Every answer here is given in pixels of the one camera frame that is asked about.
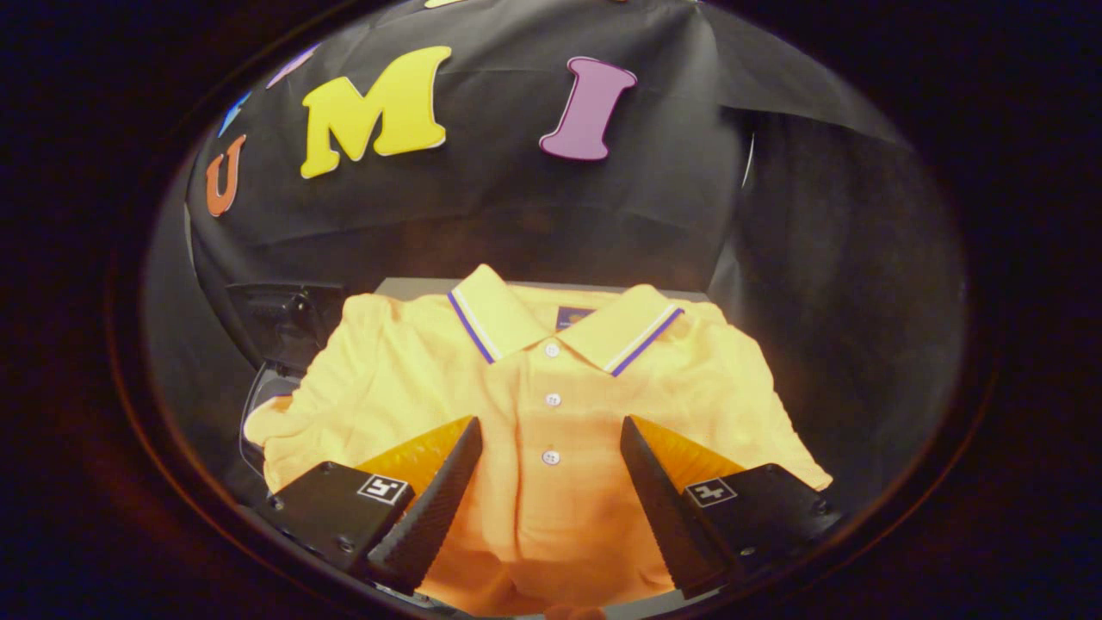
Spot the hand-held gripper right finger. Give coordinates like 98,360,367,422
620,415,845,601

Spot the black backdrop cloth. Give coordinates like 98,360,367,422
142,0,965,518

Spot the beige cabinet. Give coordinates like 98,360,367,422
375,277,711,304

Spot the orange polo shirt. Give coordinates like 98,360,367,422
244,263,834,617

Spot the dark washing machine lid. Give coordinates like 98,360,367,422
226,282,347,373

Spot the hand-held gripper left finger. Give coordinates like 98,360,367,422
267,415,485,597

